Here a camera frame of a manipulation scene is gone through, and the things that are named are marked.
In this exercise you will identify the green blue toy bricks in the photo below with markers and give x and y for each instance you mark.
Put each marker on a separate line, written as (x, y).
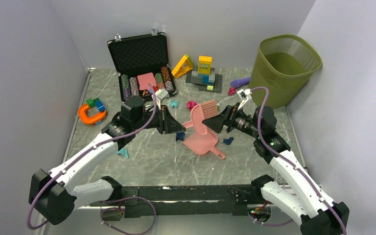
(96, 103)

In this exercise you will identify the pink hand brush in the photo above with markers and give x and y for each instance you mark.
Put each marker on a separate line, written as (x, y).
(199, 113)

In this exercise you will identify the toy brick tower on baseplate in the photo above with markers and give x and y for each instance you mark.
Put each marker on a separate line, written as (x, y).
(204, 76)

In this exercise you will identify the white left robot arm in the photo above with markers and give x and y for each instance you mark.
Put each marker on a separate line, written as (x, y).
(56, 194)

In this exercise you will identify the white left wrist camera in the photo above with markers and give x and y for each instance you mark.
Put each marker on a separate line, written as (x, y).
(160, 94)

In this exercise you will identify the pink dustpan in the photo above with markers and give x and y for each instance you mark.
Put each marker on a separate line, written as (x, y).
(203, 144)

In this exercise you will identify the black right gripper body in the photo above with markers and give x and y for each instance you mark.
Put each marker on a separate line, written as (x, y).
(231, 111)

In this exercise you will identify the dark blue scrap by dustpan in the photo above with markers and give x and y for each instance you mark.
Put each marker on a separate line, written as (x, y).
(180, 136)

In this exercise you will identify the green mesh waste bin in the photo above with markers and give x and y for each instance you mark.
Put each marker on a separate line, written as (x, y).
(283, 65)

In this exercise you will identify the large magenta paper scrap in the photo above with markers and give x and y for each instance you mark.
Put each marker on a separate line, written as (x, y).
(191, 104)

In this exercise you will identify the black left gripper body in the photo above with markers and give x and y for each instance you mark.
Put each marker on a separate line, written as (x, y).
(159, 123)

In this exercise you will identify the dark blue scrap right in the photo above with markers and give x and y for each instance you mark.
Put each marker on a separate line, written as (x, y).
(228, 141)

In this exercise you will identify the light blue paper scrap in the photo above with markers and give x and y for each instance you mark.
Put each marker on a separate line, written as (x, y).
(174, 104)

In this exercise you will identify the magenta paper scrap near bin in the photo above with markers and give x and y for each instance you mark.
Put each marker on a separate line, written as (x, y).
(232, 91)

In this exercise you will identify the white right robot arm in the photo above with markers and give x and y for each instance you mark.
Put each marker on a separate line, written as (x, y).
(308, 206)

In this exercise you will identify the purple cylindrical toy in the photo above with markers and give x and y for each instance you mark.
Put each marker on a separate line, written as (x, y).
(237, 83)

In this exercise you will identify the yellow triangular toy block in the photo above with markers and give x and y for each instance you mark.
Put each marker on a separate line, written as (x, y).
(183, 66)

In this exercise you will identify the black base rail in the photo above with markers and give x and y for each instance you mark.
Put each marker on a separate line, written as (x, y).
(190, 200)

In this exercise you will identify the teal paper scrap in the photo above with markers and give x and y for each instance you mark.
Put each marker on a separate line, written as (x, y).
(123, 152)

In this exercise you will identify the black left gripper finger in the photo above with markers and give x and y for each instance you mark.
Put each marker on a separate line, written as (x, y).
(174, 131)
(171, 122)

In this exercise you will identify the black poker chip case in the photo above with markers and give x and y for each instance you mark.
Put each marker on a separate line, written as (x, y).
(138, 55)

